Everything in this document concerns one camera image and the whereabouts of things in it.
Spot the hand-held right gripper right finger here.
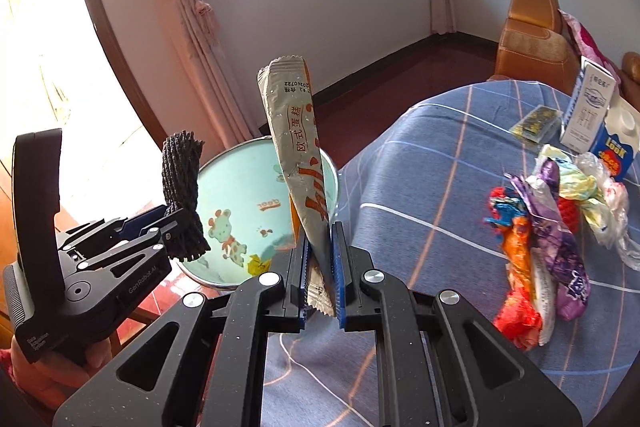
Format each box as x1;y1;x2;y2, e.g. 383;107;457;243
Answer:
330;221;584;427

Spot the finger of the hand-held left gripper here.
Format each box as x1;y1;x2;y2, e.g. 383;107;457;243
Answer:
60;205;169;259
69;211;199;316

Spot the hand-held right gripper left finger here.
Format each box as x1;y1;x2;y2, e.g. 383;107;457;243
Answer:
52;221;311;427

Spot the black foam net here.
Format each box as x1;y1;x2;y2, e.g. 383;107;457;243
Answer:
161;131;212;261

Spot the light green cartoon trash bin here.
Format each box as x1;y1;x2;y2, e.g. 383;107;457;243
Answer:
177;136;341;292

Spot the long beige cake wrapper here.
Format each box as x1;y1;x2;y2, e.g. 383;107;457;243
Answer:
257;55;341;319

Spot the red foam net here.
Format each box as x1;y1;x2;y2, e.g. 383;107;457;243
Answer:
556;197;582;234

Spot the pale yellow plastic bag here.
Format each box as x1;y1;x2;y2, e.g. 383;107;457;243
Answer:
537;144;632;251

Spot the person's left hand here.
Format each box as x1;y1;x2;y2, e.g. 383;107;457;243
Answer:
10;342;109;411

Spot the blue plaid tablecloth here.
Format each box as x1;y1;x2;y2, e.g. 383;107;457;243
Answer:
260;81;640;427

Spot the blue foil wrapper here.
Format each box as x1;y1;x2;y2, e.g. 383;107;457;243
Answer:
482;187;529;231

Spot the orange snack wrapper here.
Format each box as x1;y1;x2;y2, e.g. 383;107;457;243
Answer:
492;214;545;352

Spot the long pink curtain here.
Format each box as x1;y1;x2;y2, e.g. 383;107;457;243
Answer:
127;0;262;154

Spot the white plastic wrapper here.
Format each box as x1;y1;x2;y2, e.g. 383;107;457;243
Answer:
507;174;557;348

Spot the purple snack wrapper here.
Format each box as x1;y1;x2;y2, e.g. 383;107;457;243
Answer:
522;157;592;322

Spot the black green snack packet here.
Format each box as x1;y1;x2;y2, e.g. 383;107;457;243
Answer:
509;104;560;143

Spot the clear plastic bag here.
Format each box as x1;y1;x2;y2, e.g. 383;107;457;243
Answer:
575;152;640;272

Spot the brown leather armchair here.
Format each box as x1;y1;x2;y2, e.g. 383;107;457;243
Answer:
487;0;584;100

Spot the white milk carton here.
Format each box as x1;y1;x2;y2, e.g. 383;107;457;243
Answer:
559;56;616;153

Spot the blue and white carton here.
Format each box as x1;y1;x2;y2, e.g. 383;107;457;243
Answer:
589;99;640;182

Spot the pink floral pillow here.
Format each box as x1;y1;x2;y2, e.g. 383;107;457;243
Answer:
557;9;621;80

